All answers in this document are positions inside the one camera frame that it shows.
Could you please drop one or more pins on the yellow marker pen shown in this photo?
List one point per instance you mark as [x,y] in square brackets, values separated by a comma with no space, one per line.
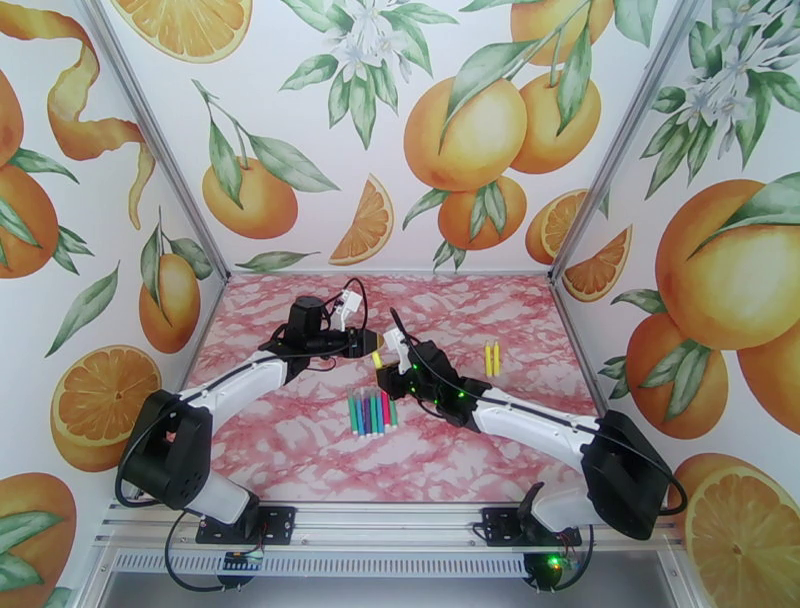
[496,359]
[488,359]
[377,359]

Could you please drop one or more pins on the dark green marker pen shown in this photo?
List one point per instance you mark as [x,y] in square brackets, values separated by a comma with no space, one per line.
[394,411]

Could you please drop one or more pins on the red marker pen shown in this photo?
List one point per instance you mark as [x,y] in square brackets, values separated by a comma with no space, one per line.
[386,411]

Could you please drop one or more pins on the teal marker pen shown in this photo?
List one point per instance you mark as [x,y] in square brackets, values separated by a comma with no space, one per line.
[373,412]

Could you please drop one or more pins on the purple marker pen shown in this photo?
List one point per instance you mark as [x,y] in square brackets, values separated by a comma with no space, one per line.
[367,414]

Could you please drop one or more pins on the bright green marker pen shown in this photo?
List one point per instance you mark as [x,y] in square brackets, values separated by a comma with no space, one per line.
[352,412]

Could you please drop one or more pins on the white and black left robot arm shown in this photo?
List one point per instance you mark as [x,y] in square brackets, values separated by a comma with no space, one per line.
[225,384]

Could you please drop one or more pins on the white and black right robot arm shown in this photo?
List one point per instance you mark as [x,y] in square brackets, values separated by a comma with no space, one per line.
[531,425]

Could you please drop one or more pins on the perforated metal vent strip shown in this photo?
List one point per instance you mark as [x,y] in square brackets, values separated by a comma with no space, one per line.
[375,565]

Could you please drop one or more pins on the black round hub with LED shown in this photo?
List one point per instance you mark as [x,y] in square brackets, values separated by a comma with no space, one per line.
[544,575]

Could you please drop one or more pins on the small circuit board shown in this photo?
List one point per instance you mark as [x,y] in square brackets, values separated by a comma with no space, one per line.
[240,560]

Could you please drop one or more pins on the aluminium side rail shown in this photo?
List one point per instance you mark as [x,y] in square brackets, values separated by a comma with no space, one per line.
[572,322]

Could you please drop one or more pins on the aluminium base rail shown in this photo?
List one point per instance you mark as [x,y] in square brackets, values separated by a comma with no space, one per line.
[387,525]

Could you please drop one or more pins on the aluminium corner post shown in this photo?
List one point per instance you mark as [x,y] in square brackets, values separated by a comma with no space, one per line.
[622,137]
[159,144]

